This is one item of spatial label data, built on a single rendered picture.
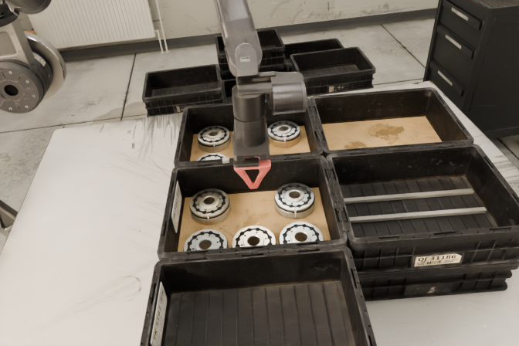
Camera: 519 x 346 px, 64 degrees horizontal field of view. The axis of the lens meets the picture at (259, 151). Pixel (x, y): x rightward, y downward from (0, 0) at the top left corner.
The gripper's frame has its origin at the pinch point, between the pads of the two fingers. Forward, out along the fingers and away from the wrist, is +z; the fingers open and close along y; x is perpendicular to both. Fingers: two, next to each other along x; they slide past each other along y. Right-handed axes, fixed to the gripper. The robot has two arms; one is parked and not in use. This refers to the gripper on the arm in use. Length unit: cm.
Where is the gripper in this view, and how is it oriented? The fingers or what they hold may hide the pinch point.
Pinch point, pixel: (252, 174)
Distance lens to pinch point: 84.4
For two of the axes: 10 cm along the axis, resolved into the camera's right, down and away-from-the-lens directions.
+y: -0.4, -6.1, 7.9
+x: -10.0, 0.5, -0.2
